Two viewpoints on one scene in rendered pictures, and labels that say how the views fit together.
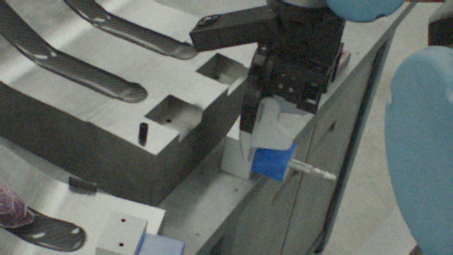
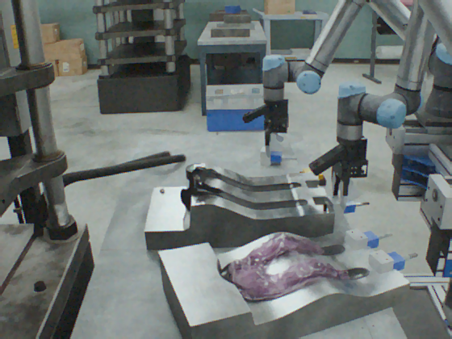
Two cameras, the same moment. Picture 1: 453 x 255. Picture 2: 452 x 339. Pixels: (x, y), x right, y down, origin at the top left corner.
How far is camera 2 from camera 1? 80 cm
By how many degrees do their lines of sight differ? 27
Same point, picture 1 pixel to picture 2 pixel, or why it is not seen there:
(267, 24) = (343, 152)
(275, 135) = (354, 192)
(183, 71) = (304, 190)
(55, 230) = (329, 250)
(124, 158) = (320, 222)
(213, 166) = not seen: hidden behind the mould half
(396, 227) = (438, 180)
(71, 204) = (324, 241)
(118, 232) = (355, 235)
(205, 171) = not seen: hidden behind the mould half
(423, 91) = not seen: outside the picture
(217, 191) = (340, 225)
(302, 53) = (354, 157)
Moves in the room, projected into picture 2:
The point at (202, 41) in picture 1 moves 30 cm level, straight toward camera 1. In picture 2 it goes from (319, 169) to (397, 214)
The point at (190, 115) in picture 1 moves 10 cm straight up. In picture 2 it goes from (321, 201) to (324, 169)
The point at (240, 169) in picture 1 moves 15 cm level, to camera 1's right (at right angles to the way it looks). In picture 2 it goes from (340, 215) to (377, 202)
